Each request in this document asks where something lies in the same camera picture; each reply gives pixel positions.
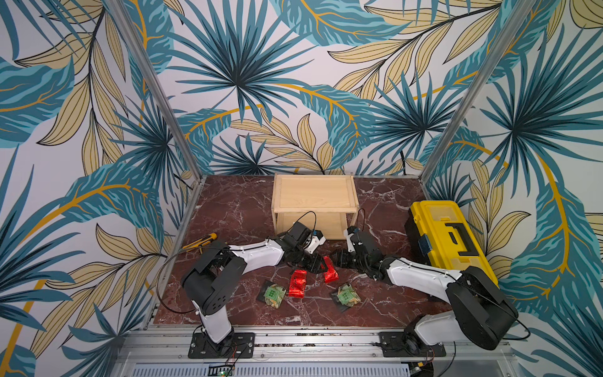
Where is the green tea bag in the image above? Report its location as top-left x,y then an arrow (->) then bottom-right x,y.
330,283 -> 362,313
257,281 -> 287,309

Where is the red tea bag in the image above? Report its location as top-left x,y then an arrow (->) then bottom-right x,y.
323,261 -> 339,284
288,270 -> 307,298

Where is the yellow utility knife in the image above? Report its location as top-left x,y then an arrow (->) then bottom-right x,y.
182,233 -> 218,252

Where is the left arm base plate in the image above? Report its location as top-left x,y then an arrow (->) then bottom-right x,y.
188,332 -> 255,359

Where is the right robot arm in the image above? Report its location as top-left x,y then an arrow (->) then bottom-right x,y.
335,226 -> 519,352

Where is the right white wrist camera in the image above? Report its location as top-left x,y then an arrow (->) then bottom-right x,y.
343,226 -> 357,253

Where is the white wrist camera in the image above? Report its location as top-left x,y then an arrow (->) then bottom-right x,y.
303,230 -> 326,254
343,226 -> 357,253

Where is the aluminium front rail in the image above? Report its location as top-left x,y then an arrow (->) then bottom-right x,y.
110,326 -> 523,376

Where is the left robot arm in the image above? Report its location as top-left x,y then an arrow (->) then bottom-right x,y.
182,228 -> 326,347

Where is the yellow black toolbox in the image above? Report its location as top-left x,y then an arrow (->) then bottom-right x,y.
405,200 -> 499,284

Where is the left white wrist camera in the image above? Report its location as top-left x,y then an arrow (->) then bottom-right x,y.
303,230 -> 326,254

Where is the wooden two-tier shelf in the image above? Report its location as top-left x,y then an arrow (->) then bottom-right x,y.
271,174 -> 360,240

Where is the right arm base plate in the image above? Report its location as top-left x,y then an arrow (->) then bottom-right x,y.
377,331 -> 446,360

